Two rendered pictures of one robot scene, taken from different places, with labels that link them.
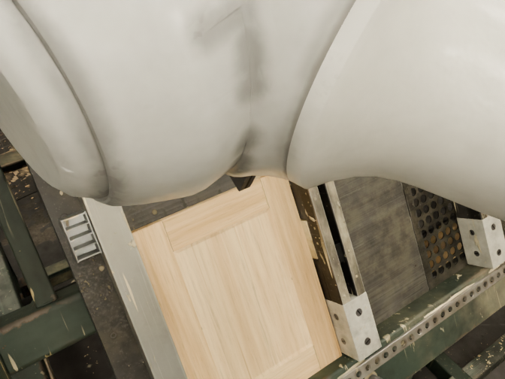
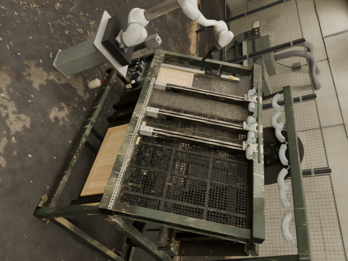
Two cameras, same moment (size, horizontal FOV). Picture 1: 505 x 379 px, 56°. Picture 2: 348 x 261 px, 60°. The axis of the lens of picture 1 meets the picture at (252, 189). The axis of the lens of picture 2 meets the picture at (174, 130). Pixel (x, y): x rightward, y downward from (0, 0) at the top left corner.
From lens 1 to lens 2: 3.41 m
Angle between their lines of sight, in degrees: 66
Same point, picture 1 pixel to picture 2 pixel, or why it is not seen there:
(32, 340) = (187, 65)
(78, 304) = not seen: hidden behind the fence
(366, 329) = (159, 83)
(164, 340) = (179, 68)
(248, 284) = (177, 79)
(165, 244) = (190, 75)
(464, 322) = (141, 99)
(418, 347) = (145, 90)
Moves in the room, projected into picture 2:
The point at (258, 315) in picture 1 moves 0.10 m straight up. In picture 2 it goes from (172, 78) to (179, 76)
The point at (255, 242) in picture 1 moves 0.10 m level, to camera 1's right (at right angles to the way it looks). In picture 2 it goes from (182, 83) to (179, 84)
